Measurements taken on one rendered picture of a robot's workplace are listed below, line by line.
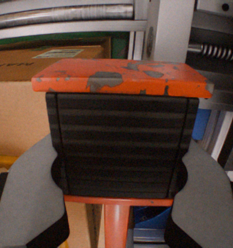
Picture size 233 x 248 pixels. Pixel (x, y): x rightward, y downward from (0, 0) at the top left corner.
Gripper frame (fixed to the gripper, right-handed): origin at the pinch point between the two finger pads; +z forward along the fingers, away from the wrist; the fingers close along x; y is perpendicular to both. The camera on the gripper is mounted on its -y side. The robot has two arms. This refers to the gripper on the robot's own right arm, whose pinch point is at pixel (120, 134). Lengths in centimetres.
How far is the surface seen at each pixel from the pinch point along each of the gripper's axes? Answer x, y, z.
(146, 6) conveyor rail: 6, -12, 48
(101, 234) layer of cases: -8, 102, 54
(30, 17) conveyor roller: -30, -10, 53
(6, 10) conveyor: -42, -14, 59
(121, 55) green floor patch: -1, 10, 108
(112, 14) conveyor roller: -3, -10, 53
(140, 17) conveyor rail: 4.8, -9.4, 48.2
